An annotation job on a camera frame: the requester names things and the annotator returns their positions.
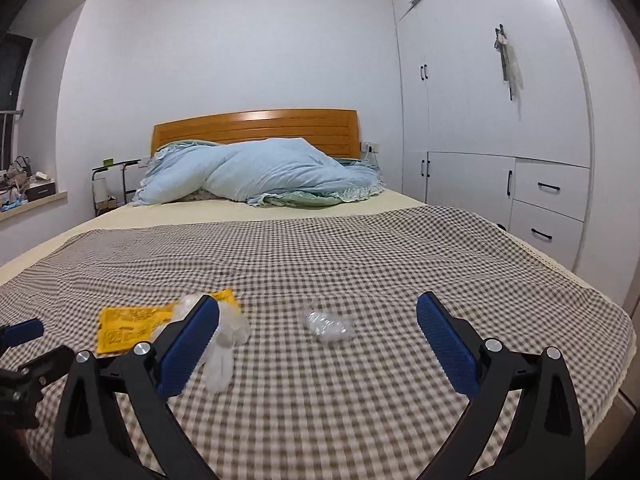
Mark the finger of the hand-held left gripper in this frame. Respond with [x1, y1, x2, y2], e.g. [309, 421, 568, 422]
[0, 318, 45, 349]
[17, 344, 75, 391]

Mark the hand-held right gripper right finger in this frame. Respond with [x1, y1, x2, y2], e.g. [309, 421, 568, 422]
[416, 291, 586, 480]

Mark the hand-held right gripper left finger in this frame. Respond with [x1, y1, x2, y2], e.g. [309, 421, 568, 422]
[52, 294, 221, 480]

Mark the translucent disposable plastic glove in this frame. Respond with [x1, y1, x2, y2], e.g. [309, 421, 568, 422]
[152, 294, 251, 394]

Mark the yellow snack packet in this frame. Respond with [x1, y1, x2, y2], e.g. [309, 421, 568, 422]
[95, 287, 237, 357]

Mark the crumpled clear plastic wrap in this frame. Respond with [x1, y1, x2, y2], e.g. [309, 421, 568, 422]
[302, 307, 356, 345]

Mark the pale yellow bed sheet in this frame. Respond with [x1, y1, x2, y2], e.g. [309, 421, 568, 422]
[0, 187, 581, 282]

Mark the black box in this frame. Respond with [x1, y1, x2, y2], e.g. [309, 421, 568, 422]
[26, 182, 59, 202]

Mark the pile of bags and boxes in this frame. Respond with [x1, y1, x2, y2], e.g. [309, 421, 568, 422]
[0, 155, 32, 212]

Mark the brown checked bedspread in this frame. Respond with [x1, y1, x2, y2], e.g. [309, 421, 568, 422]
[0, 205, 636, 480]

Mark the light blue quilt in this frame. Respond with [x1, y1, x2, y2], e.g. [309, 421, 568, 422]
[131, 137, 387, 209]

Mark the black side table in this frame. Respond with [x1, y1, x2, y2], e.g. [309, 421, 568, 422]
[91, 159, 144, 219]

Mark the metal window railing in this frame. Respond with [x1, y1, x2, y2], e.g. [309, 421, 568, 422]
[0, 109, 25, 171]

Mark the wooden bed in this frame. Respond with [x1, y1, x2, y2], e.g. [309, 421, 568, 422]
[151, 108, 626, 480]

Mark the white wardrobe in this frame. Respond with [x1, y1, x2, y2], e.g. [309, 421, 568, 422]
[390, 0, 597, 274]

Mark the pale green hanging cloth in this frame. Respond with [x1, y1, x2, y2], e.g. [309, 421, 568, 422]
[494, 24, 524, 104]

